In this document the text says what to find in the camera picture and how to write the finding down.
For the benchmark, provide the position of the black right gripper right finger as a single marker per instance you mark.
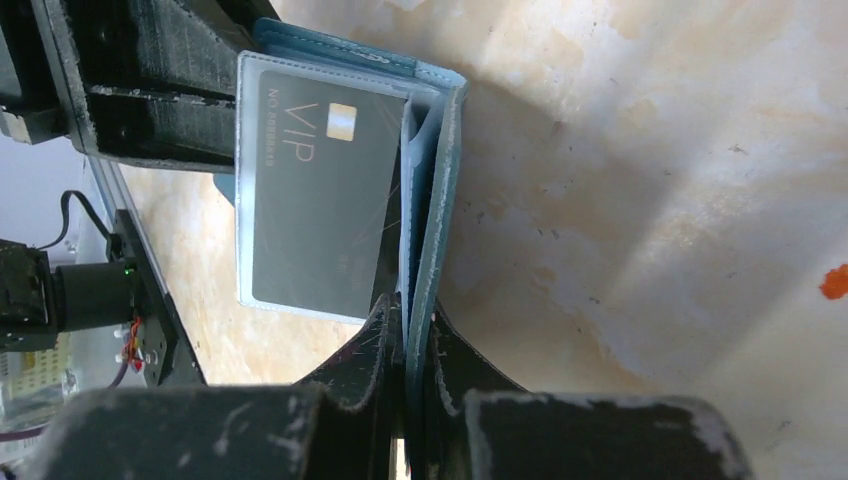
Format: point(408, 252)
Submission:
point(479, 424)

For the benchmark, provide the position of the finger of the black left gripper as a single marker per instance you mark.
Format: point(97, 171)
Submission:
point(150, 83)

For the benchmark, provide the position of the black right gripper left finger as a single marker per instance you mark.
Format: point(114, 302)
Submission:
point(337, 422)

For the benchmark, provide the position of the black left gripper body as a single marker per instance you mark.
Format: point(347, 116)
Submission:
point(36, 103)

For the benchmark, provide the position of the teal card holder wallet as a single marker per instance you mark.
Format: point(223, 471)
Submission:
point(418, 215)

